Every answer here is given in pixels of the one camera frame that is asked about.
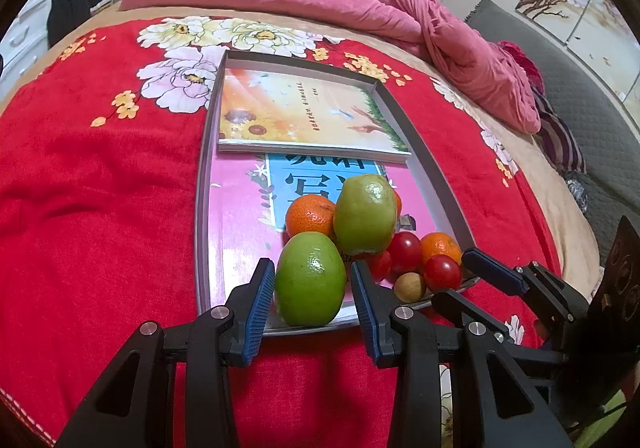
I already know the brown longan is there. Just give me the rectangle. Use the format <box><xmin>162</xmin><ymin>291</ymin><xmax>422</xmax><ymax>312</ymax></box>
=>
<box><xmin>393</xmin><ymin>272</ymin><xmax>427</xmax><ymax>302</ymax></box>

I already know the striped pillow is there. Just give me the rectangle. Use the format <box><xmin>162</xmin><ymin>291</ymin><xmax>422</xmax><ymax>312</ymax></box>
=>
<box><xmin>530</xmin><ymin>88</ymin><xmax>587</xmax><ymax>174</ymax></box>

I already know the grey quilted headboard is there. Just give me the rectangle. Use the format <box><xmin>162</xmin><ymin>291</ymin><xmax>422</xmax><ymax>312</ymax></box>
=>
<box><xmin>465</xmin><ymin>0</ymin><xmax>640</xmax><ymax>279</ymax></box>

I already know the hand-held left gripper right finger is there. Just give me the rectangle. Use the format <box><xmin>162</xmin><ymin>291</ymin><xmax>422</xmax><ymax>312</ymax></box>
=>
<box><xmin>350</xmin><ymin>261</ymin><xmax>573</xmax><ymax>448</ymax></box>

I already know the red pillow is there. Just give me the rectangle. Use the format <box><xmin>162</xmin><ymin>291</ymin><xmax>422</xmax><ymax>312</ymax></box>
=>
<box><xmin>497</xmin><ymin>41</ymin><xmax>545</xmax><ymax>89</ymax></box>

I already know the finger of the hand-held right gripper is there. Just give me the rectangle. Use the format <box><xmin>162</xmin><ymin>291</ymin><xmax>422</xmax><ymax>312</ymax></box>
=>
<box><xmin>433</xmin><ymin>289</ymin><xmax>569</xmax><ymax>365</ymax></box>
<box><xmin>462</xmin><ymin>248</ymin><xmax>589</xmax><ymax>335</ymax></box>

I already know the grey cardboard tray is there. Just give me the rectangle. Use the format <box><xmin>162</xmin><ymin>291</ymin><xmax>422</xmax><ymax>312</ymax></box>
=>
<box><xmin>194</xmin><ymin>50</ymin><xmax>478</xmax><ymax>336</ymax></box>

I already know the sunflower cover book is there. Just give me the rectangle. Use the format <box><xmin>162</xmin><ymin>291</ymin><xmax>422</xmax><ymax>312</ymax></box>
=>
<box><xmin>216</xmin><ymin>68</ymin><xmax>412</xmax><ymax>164</ymax></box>

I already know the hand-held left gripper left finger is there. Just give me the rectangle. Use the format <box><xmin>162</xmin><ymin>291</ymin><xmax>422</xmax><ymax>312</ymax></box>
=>
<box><xmin>55</xmin><ymin>257</ymin><xmax>277</xmax><ymax>448</ymax></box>

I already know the red floral blanket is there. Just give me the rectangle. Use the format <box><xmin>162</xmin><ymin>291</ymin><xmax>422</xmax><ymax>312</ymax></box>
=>
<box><xmin>0</xmin><ymin>16</ymin><xmax>563</xmax><ymax>448</ymax></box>

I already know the white drawer chest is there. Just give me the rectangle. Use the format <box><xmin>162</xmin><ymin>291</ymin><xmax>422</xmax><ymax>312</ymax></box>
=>
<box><xmin>0</xmin><ymin>0</ymin><xmax>53</xmax><ymax>79</ymax></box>

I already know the green jujube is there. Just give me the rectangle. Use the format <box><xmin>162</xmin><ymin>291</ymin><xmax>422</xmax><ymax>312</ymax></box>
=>
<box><xmin>333</xmin><ymin>174</ymin><xmax>398</xmax><ymax>256</ymax></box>
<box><xmin>275</xmin><ymin>231</ymin><xmax>347</xmax><ymax>327</ymax></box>

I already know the black bag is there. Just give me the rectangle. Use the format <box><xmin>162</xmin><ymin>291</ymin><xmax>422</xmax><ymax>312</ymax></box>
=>
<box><xmin>47</xmin><ymin>0</ymin><xmax>93</xmax><ymax>46</ymax></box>

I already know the pink and blue workbook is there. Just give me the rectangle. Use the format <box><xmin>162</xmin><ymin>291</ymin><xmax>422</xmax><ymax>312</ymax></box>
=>
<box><xmin>207</xmin><ymin>151</ymin><xmax>436</xmax><ymax>324</ymax></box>

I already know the red cherry tomato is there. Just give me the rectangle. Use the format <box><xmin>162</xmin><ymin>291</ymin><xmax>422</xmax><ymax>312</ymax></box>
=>
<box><xmin>423</xmin><ymin>255</ymin><xmax>462</xmax><ymax>292</ymax></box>
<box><xmin>357</xmin><ymin>249</ymin><xmax>392</xmax><ymax>281</ymax></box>
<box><xmin>387</xmin><ymin>231</ymin><xmax>423</xmax><ymax>275</ymax></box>

